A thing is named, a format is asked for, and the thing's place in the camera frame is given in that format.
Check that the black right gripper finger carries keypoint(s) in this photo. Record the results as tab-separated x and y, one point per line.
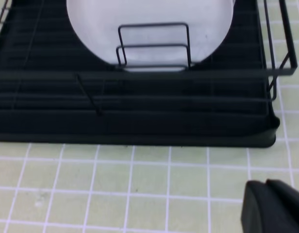
270	207

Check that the white plate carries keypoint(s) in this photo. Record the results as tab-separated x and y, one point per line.
151	35

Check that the black drip tray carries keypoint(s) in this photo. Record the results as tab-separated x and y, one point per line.
153	128

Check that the black wire dish rack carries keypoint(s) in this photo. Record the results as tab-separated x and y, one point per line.
273	48

